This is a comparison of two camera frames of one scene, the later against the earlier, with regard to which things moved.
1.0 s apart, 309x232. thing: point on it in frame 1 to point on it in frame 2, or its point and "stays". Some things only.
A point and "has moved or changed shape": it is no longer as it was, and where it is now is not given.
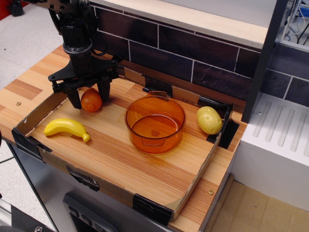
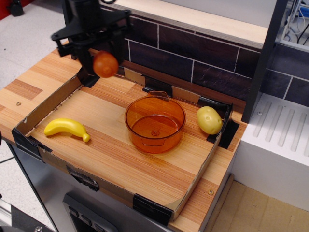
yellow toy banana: [67, 125] stays
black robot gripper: [85, 70] to [88, 22]
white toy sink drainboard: [273, 156] stays
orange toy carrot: [91, 100] has moved or changed shape
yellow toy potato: [209, 120] stays
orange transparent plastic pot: [155, 123] stays
